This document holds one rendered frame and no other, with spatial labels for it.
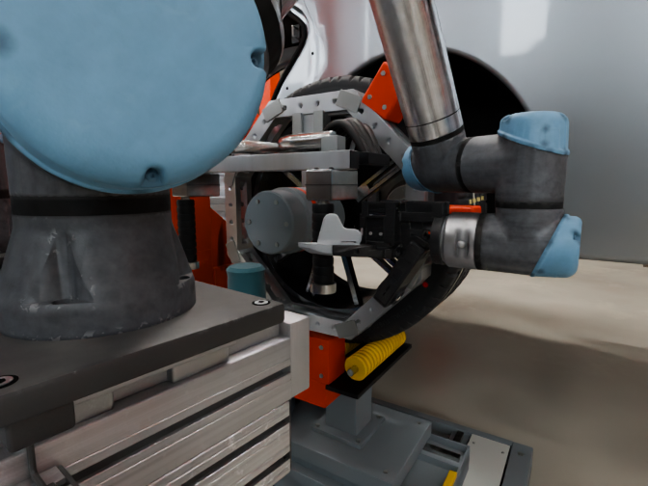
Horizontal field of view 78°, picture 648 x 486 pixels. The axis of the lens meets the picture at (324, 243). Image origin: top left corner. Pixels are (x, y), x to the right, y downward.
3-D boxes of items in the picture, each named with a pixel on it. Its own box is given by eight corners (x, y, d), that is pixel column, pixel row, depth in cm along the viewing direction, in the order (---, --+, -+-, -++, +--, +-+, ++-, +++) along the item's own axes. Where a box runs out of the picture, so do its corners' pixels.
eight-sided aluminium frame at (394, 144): (429, 346, 86) (440, 83, 78) (418, 358, 81) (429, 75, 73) (244, 306, 115) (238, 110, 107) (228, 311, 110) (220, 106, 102)
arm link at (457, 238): (484, 264, 56) (471, 275, 49) (450, 260, 59) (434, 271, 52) (487, 210, 55) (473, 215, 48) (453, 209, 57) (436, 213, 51)
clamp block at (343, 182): (358, 199, 70) (359, 168, 69) (331, 201, 62) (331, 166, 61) (334, 199, 72) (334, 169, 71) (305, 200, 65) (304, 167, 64)
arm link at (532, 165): (461, 120, 51) (457, 205, 52) (553, 105, 42) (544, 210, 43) (496, 124, 55) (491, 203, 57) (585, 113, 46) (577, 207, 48)
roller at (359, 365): (409, 343, 112) (410, 324, 111) (361, 389, 87) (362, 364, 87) (390, 339, 115) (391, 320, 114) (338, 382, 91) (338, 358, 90)
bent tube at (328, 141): (386, 158, 80) (388, 103, 78) (337, 151, 64) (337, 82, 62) (313, 160, 89) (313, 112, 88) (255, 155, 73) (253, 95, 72)
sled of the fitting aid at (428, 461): (468, 472, 118) (470, 442, 117) (430, 570, 88) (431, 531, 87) (325, 418, 145) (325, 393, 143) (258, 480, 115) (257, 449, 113)
